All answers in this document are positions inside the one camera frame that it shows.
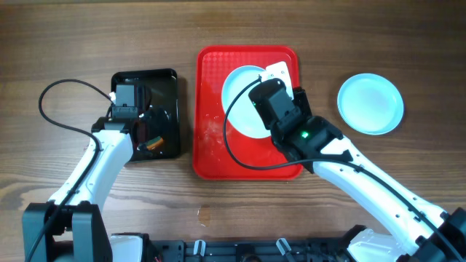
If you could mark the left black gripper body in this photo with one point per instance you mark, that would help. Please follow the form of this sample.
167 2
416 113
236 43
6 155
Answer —
155 126

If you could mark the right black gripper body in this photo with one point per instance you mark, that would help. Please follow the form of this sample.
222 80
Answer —
301 100

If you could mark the green and orange sponge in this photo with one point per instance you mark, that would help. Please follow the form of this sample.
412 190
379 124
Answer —
153 143

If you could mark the light blue plate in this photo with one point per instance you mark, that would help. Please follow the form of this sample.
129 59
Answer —
243 116
370 104

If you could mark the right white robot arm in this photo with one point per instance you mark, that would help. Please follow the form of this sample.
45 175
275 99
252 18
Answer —
418 229

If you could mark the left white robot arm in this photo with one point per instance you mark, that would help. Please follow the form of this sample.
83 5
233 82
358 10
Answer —
69 226

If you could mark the black rectangular water tray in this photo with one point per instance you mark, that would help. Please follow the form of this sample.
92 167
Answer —
164 83

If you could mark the red plastic tray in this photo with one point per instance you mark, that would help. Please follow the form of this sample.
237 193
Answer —
210 158

